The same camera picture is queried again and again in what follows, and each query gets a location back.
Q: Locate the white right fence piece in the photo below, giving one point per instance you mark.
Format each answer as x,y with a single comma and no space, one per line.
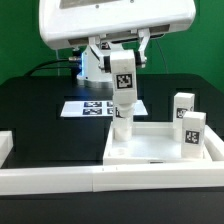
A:
214,144

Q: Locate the white fence piece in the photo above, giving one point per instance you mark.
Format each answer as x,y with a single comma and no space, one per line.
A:
6,144
214,144

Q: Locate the white square table top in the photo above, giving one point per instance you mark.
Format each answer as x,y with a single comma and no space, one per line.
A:
151,142

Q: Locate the white front fence bar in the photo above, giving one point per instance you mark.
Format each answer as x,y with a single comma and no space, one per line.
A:
110,178

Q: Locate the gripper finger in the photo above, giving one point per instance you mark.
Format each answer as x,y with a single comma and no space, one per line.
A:
143,37
104,61

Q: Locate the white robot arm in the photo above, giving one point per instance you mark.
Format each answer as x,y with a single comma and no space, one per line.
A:
91,74

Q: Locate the white left fence piece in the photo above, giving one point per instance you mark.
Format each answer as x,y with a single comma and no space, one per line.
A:
6,144

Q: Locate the white sheet with markers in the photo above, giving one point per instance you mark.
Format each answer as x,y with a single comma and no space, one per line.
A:
102,108

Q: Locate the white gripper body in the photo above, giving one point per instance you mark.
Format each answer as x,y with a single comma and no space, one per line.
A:
68,23

